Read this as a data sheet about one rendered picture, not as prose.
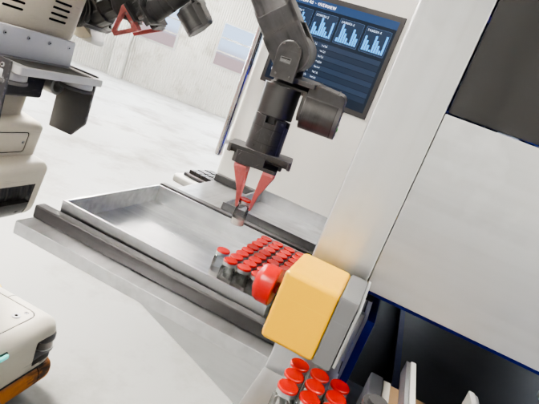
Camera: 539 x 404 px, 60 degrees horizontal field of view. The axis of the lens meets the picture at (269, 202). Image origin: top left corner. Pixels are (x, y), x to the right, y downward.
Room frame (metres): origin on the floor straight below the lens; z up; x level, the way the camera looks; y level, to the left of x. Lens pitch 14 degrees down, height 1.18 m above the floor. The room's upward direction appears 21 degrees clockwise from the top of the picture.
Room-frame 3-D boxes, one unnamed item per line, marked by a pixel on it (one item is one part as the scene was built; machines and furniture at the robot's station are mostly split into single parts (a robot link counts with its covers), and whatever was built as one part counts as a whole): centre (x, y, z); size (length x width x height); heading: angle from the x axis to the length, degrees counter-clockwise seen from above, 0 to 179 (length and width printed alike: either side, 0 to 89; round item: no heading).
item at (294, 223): (1.02, -0.11, 0.90); 0.34 x 0.26 x 0.04; 76
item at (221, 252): (0.65, 0.04, 0.90); 0.02 x 0.02 x 0.05
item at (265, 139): (0.73, 0.04, 1.09); 0.10 x 0.07 x 0.07; 90
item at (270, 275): (0.43, -0.03, 0.99); 0.04 x 0.04 x 0.04; 76
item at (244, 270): (0.69, -0.02, 0.90); 0.18 x 0.02 x 0.05; 165
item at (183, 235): (0.72, 0.09, 0.90); 0.34 x 0.26 x 0.04; 75
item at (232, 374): (0.63, 0.07, 0.80); 0.34 x 0.03 x 0.13; 76
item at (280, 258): (0.69, -0.04, 0.90); 0.18 x 0.02 x 0.05; 165
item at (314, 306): (0.42, -0.08, 1.00); 0.08 x 0.07 x 0.07; 76
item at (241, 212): (0.73, 0.04, 0.97); 0.02 x 0.02 x 0.04
